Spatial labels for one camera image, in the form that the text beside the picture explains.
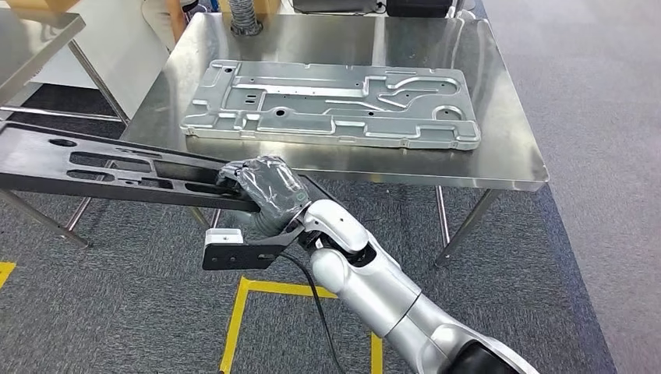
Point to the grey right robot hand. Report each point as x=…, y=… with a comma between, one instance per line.
x=273, y=191

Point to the black plastic panel part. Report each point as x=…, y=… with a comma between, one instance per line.
x=31, y=155

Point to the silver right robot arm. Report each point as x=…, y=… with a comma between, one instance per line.
x=377, y=294

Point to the long silver metal part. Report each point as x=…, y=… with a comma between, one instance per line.
x=310, y=126

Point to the stainless steel workbench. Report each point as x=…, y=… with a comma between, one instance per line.
x=335, y=46

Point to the brown cardboard box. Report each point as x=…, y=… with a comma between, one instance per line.
x=41, y=4
x=271, y=6

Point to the grey equipment case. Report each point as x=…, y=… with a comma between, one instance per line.
x=335, y=5

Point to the person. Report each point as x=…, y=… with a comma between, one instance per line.
x=160, y=20

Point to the white panel board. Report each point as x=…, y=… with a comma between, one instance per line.
x=119, y=51

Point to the black equipment case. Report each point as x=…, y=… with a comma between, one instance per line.
x=418, y=8

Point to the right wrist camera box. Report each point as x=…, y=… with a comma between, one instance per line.
x=232, y=255

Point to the steel table frame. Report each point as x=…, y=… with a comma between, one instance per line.
x=26, y=46

